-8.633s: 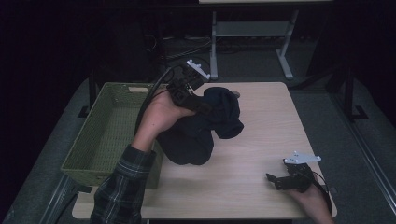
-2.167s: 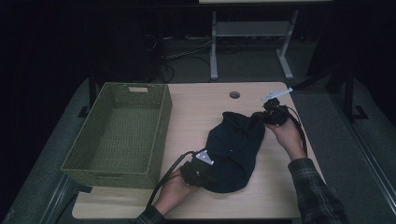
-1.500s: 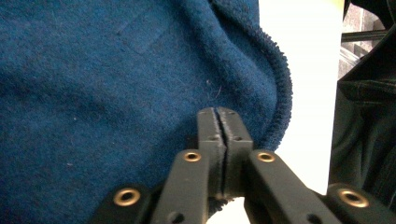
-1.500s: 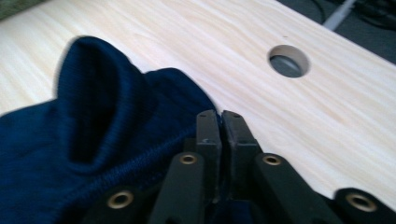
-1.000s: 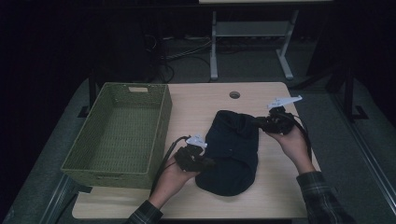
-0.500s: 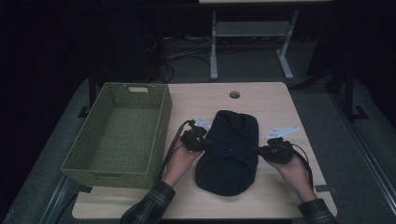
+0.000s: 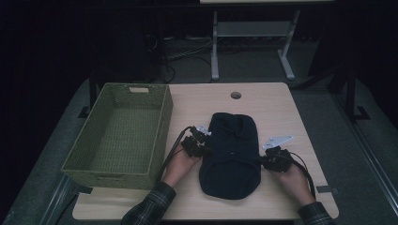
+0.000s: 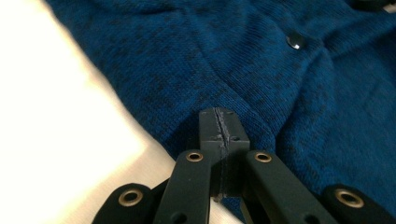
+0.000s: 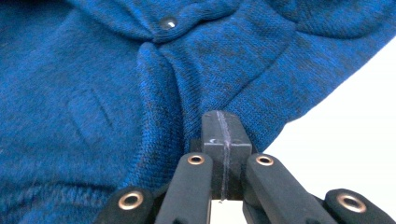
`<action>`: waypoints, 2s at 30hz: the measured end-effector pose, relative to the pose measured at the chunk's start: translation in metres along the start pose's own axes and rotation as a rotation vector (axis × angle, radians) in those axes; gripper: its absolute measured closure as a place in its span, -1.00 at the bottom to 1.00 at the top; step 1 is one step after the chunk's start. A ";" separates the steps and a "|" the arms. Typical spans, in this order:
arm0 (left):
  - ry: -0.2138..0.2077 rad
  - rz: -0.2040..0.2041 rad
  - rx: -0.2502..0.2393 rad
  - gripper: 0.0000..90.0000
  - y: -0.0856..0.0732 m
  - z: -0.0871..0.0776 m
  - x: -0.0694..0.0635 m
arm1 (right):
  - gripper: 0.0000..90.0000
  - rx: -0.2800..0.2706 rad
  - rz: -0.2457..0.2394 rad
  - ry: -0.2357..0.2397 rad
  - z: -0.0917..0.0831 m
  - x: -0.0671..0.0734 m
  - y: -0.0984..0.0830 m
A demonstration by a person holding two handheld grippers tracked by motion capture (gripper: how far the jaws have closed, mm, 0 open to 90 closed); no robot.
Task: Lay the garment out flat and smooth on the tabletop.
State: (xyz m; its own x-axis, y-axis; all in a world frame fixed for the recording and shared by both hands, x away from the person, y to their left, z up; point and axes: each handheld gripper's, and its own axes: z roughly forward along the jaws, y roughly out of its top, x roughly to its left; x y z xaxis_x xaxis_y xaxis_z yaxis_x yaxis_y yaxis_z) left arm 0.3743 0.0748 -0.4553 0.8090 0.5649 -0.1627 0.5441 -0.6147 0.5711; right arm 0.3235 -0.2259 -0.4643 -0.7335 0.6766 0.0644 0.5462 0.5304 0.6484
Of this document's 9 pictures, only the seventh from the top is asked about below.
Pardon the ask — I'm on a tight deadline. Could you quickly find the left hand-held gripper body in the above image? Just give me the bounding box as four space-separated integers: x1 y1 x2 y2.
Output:
181 125 213 158

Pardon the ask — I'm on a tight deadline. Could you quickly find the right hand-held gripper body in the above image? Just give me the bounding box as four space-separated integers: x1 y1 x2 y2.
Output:
262 134 295 173

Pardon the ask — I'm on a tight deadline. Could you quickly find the navy shirt with white print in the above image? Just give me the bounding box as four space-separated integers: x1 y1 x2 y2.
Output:
198 112 263 201

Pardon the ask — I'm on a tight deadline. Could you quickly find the green woven basket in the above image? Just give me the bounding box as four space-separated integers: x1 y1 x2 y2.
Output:
60 82 175 191

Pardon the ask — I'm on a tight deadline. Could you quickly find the person's left hand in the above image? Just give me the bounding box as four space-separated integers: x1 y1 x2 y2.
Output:
161 149 202 188

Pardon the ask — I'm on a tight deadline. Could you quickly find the person's right hand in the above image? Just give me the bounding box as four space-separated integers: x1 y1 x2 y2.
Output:
271 162 316 208

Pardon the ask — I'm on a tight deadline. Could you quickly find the grey tape strip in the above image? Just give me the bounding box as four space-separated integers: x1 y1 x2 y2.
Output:
315 185 340 195

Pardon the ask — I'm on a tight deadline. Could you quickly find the black metal stand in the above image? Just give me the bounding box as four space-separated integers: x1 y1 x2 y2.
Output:
77 73 99 119
327 64 371 122

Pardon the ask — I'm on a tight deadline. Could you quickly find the black tape strip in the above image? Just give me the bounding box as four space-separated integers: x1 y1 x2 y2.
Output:
74 185 94 195

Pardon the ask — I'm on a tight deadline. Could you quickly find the left hand-held gripper black cable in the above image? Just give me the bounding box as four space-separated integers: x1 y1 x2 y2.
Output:
157 125 194 183

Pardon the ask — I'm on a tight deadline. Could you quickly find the hand-held gripper black cable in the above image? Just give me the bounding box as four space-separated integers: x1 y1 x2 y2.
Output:
289 151 317 199
157 125 194 183

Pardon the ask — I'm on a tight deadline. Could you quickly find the right hand-held gripper black cable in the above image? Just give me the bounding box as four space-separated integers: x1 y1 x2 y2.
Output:
289 151 317 199

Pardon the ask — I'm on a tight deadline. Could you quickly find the aluminium floor rail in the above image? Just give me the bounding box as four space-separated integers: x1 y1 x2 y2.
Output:
38 174 81 225
332 93 398 217

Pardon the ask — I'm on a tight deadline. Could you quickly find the bundle of floor cables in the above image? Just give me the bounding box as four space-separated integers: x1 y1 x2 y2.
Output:
144 33 214 83

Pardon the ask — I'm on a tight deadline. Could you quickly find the white metal table frame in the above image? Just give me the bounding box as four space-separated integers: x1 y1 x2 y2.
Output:
199 0 336 82

